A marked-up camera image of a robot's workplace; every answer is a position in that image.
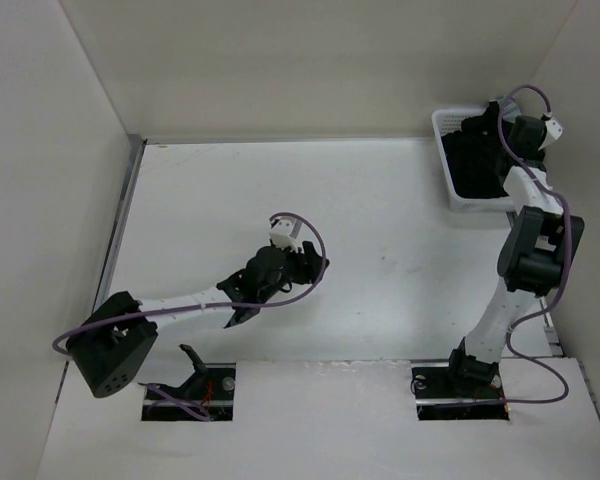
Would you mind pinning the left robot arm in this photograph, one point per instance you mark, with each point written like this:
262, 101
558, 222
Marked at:
111, 345

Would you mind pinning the black tank top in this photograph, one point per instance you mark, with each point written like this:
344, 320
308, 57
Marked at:
471, 153

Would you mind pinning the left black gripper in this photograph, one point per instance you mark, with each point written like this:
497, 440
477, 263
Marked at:
309, 265

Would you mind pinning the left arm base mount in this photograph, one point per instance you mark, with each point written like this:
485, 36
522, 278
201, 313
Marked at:
207, 395

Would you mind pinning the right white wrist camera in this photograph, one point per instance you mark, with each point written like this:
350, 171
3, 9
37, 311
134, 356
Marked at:
553, 132

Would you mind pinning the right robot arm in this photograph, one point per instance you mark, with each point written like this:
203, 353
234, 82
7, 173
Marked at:
534, 260

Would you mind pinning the grey tank top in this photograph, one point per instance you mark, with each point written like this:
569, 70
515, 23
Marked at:
508, 108

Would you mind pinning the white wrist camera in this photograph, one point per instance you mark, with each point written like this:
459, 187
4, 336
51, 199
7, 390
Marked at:
283, 233
553, 132

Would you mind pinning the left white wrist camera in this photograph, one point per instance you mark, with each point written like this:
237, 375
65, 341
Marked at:
283, 233

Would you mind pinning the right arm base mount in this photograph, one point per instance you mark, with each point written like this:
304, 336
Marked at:
439, 397

